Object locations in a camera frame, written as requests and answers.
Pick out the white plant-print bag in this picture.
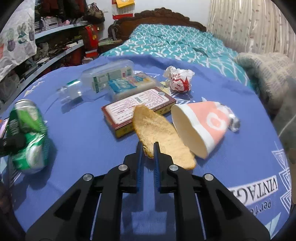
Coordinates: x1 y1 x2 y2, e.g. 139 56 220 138
1 1 37 79

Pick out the teal patterned quilt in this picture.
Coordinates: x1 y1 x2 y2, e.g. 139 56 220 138
102 24 251 87

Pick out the red wall calendar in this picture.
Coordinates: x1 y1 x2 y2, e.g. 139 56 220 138
111 0 135 20

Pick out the red silver candy wrapper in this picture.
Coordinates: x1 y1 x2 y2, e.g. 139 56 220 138
201 96 241 133

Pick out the beige leaf curtain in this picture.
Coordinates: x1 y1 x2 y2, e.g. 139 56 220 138
207 0 295 61

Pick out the green crushed can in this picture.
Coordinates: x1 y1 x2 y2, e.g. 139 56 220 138
7 99 50 174

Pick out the checked grey blanket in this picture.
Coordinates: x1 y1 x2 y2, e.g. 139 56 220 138
234 52 296 117

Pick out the grey cluttered shelf unit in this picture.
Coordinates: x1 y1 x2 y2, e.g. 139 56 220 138
1 1 105 105

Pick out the pink paper cup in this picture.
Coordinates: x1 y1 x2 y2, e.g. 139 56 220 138
171 101 230 159

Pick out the clear plastic bottle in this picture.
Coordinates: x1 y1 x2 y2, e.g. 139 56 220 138
57 60 134 104

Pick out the red white paper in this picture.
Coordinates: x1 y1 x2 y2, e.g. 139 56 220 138
163 66 195 92

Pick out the red gift box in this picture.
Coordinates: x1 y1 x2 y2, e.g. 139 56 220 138
81 25 99 58

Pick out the carved wooden headboard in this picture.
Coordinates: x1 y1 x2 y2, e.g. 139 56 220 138
108 8 207 40

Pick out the blue patterned bed sheet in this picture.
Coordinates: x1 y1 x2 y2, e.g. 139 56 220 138
12 55 292 240

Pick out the red yellow medicine box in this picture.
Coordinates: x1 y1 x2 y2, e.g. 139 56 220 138
101 87 176 138

